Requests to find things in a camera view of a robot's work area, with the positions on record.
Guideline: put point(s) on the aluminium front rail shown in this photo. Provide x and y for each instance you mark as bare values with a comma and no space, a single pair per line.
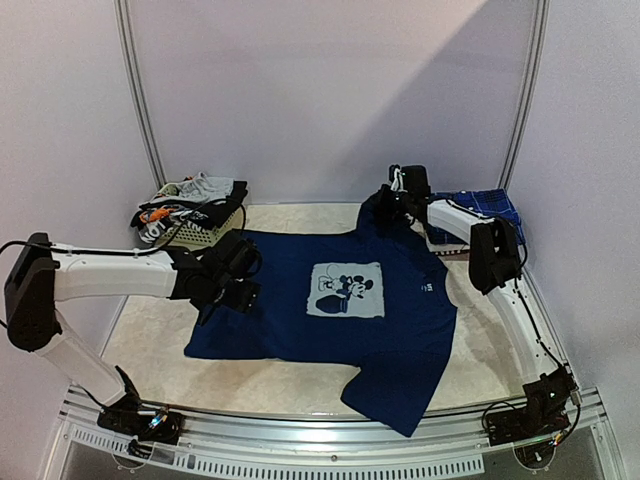
448,444

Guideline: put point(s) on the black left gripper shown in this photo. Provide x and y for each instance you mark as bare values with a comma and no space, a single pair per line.
245,302

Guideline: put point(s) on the cream perforated laundry basket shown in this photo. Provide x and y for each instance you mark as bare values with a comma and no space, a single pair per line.
191,236

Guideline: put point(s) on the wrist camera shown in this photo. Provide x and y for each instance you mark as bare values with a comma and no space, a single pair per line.
236,256
412,179

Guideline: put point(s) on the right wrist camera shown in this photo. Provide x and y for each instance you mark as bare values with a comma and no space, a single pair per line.
412,179

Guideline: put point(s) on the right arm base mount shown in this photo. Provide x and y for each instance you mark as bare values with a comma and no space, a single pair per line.
553,406

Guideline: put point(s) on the folded white cartoon t-shirt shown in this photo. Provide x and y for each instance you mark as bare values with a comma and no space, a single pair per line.
445,245

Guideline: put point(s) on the folded red white shirt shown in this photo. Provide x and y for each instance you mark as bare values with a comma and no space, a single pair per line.
452,253

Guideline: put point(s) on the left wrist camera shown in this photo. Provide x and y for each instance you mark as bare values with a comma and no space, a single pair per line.
236,256

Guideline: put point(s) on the grey garment in basket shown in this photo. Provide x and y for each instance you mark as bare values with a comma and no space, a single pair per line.
200,188

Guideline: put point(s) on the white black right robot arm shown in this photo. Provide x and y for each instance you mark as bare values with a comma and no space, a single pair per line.
496,271

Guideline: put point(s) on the black garment in basket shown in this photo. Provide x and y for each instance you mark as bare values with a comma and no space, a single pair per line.
217,212

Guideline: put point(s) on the blue plaid flannel shirt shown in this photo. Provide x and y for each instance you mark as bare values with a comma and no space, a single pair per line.
488,203

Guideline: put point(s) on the solid blue garment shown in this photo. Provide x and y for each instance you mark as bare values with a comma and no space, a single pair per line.
374,298

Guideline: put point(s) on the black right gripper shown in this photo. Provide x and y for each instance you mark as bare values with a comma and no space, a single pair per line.
383,204

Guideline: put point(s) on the black white orange printed shirt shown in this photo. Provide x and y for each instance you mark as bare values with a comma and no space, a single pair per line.
152,220

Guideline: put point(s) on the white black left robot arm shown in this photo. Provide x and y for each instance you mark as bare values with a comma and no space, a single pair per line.
47,274

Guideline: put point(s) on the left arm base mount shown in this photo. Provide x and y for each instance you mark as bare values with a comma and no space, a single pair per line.
130,417

